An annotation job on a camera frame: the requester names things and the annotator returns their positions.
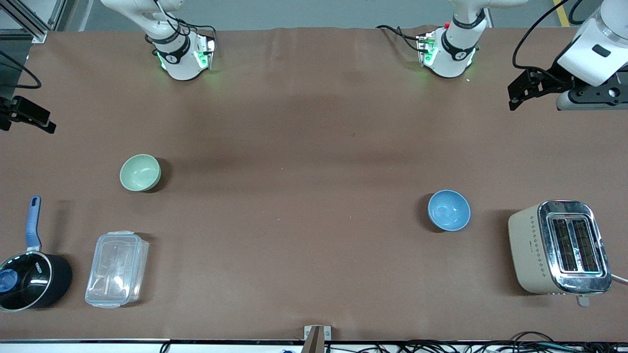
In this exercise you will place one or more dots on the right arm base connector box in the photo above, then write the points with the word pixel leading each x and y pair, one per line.
pixel 206 51

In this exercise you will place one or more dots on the metal table edge bracket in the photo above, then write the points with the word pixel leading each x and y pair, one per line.
pixel 317 338

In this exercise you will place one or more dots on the glass lid with blue knob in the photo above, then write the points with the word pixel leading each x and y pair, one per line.
pixel 22 282

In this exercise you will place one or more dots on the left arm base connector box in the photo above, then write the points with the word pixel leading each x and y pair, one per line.
pixel 427 49

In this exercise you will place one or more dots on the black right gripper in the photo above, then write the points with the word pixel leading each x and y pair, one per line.
pixel 9 113

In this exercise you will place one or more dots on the clear plastic food container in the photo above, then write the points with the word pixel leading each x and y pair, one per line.
pixel 117 268

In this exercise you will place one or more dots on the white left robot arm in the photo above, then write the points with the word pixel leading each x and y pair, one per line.
pixel 451 49

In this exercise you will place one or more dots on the brown table mat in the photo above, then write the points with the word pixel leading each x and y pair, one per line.
pixel 304 147

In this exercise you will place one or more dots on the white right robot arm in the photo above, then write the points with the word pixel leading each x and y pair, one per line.
pixel 179 59

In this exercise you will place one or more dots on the beige chrome toaster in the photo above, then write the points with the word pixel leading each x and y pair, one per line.
pixel 559 247

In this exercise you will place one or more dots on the blue bowl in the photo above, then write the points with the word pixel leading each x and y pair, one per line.
pixel 448 210

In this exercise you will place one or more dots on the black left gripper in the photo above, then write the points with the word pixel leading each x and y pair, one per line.
pixel 550 81

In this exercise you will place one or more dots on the aluminium frame profile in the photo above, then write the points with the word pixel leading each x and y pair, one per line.
pixel 29 22

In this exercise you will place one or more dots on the green bowl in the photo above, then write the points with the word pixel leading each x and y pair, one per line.
pixel 140 172

